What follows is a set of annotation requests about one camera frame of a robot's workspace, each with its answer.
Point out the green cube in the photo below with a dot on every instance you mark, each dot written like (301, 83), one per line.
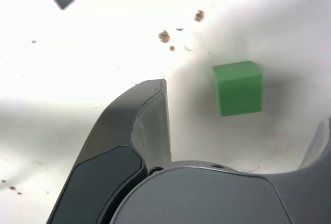
(239, 92)

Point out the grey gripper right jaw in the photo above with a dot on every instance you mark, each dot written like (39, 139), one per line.
(207, 198)

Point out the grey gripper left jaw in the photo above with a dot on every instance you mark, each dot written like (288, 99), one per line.
(116, 131)

